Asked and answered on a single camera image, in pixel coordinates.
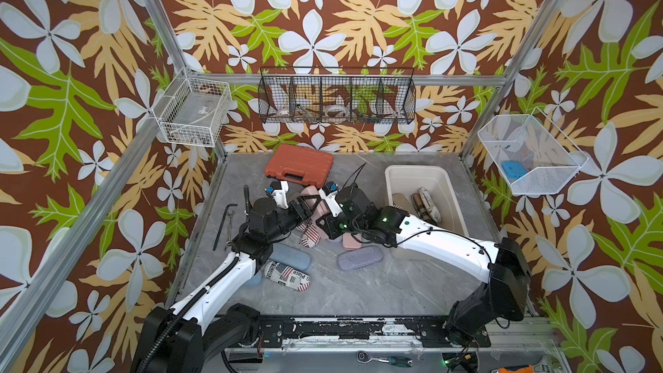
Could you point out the white wire basket left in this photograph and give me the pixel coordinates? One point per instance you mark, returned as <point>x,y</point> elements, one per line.
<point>192,109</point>

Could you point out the blue glasses case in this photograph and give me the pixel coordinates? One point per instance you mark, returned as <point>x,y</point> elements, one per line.
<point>292,257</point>

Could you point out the ratchet wrench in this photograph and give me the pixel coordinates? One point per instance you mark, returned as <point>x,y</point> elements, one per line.
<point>397,361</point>

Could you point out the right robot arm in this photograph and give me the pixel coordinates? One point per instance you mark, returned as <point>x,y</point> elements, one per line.
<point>501,268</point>

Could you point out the lavender glasses case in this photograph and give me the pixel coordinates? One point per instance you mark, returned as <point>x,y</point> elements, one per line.
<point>360,258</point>

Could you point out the red plastic tool case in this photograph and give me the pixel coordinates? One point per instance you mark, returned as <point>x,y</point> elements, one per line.
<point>300,165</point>

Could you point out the cream plastic storage box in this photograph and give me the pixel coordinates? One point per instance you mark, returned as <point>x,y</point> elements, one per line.
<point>440,181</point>

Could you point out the plaid glasses case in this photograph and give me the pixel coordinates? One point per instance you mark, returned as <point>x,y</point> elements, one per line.
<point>420,208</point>

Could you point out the blue object in basket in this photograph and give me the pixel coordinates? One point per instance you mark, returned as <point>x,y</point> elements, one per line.
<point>514,170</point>

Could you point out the small pink glasses case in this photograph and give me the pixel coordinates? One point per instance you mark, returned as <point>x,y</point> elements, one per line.
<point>350,243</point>

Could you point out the flag print glasses case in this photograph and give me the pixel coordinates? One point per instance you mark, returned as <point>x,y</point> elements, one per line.
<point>286,276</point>

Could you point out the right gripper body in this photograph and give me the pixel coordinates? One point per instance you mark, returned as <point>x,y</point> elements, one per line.
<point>337,225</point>

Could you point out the floral print glasses case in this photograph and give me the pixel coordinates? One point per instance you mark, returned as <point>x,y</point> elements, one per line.
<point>431,208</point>

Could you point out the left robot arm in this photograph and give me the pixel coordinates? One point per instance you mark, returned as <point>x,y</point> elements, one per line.
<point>182,337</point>

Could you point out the white mesh basket right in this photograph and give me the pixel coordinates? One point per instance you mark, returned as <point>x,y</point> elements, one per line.
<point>535,140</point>

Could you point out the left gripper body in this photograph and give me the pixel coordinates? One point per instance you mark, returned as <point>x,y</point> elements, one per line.
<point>285,220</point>

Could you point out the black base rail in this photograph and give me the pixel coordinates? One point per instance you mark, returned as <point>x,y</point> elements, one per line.
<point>273,331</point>

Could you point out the black wire basket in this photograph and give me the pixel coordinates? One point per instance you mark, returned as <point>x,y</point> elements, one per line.
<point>336,95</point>

